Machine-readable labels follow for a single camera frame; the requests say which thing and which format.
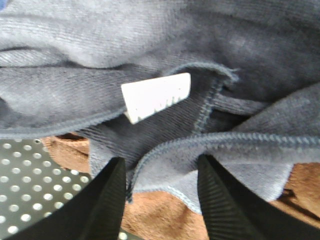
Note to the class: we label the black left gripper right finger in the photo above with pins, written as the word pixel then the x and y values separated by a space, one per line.
pixel 233 212

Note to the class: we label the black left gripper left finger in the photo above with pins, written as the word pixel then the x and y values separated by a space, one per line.
pixel 93 214

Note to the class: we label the grey-blue microfibre towel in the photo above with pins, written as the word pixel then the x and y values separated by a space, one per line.
pixel 160 82

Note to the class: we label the brown towel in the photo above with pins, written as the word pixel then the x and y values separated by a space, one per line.
pixel 158 215

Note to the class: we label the grey perforated laundry basket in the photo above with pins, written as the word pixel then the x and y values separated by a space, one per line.
pixel 32 185

